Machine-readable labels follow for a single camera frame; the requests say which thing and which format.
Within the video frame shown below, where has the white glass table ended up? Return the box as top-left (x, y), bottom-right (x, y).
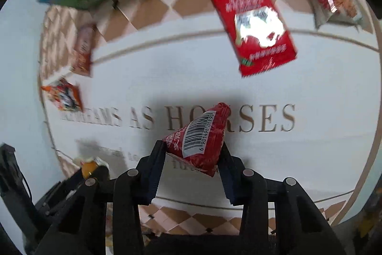
top-left (0, 0), bottom-right (382, 246)

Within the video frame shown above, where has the brown snack packet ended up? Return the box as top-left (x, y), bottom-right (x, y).
top-left (70, 23), bottom-right (97, 76)

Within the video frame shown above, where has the clear egg pastry packet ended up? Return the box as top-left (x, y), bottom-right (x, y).
top-left (73, 156), bottom-right (109, 179)

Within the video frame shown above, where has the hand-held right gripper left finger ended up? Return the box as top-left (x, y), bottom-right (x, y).
top-left (36, 140), bottom-right (168, 255)

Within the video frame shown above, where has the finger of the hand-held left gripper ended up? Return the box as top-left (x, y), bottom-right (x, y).
top-left (34, 166), bottom-right (110, 214)

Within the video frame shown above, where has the red triangular snack packet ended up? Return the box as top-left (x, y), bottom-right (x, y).
top-left (163, 103), bottom-right (231, 177)

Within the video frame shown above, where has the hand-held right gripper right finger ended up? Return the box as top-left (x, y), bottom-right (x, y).
top-left (217, 143), bottom-right (344, 255)

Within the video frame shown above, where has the panda print snack packet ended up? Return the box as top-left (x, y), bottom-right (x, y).
top-left (41, 78), bottom-right (83, 111)

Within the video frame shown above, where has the diamond pattern tablecloth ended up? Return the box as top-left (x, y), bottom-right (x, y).
top-left (37, 0), bottom-right (382, 238)

